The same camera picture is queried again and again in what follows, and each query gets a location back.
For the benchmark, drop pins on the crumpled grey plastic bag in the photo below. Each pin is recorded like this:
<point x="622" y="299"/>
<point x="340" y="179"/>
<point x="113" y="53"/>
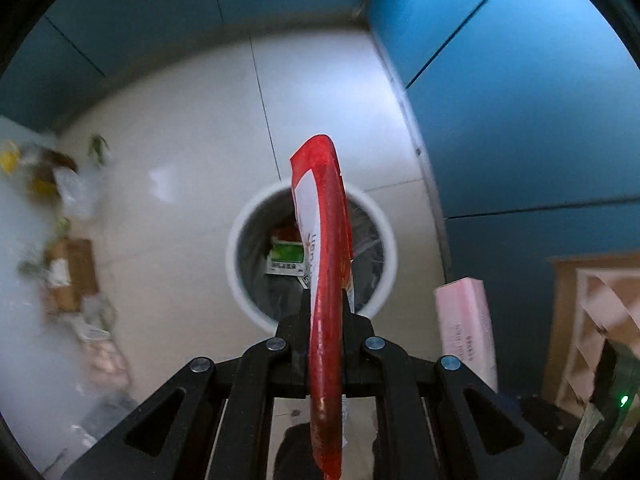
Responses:
<point x="100" y="312"/>

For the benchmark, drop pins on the small green vegetable scrap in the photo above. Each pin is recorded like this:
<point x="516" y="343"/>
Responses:
<point x="62" y="225"/>

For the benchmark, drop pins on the oil bottle with yellow cap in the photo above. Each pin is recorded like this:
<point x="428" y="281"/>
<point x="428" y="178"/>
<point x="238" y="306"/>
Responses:
<point x="42" y="170"/>

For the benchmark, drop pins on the pink rectangular box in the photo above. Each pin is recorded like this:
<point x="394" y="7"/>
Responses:
<point x="465" y="325"/>

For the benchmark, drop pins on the white round trash bin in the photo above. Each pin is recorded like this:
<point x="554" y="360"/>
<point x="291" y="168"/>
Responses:
<point x="234" y="270"/>

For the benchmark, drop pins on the clear plastic bag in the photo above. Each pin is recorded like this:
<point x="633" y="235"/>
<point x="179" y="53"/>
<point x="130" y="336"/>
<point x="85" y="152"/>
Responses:
<point x="77" y="192"/>

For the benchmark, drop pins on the blue tall cabinet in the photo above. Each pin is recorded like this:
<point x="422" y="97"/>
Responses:
<point x="500" y="110"/>

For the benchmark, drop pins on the green vegetable piece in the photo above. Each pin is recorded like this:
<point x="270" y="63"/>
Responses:
<point x="99" y="149"/>

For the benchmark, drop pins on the crumpled white plastic wrapper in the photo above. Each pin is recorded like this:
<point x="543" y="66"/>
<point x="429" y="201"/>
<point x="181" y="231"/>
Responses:
<point x="582" y="445"/>

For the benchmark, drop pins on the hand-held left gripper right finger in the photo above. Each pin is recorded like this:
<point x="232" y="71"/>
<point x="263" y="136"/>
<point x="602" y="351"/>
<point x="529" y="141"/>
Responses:
<point x="357" y="350"/>

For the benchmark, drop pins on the pinkish plastic bag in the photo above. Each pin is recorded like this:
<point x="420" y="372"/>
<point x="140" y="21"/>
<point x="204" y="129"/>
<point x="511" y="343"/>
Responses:
<point x="107" y="360"/>

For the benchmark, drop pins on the blue base cabinet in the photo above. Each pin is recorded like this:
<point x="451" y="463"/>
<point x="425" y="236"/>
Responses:
<point x="175" y="10"/>

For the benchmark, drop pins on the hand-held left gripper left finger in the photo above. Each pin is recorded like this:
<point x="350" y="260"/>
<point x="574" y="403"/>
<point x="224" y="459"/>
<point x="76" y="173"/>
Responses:
<point x="295" y="350"/>

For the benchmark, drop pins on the grey bin liner bag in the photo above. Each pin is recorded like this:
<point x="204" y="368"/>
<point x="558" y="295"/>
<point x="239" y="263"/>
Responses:
<point x="371" y="260"/>

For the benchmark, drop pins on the green and white carton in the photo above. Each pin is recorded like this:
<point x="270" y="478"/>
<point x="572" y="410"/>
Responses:
<point x="286" y="257"/>

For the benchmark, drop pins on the brown cardboard box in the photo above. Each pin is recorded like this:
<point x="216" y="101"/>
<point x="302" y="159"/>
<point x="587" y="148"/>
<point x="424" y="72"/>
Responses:
<point x="72" y="272"/>

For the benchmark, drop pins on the red snack packet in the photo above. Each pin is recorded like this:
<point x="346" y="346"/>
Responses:
<point x="327" y="260"/>

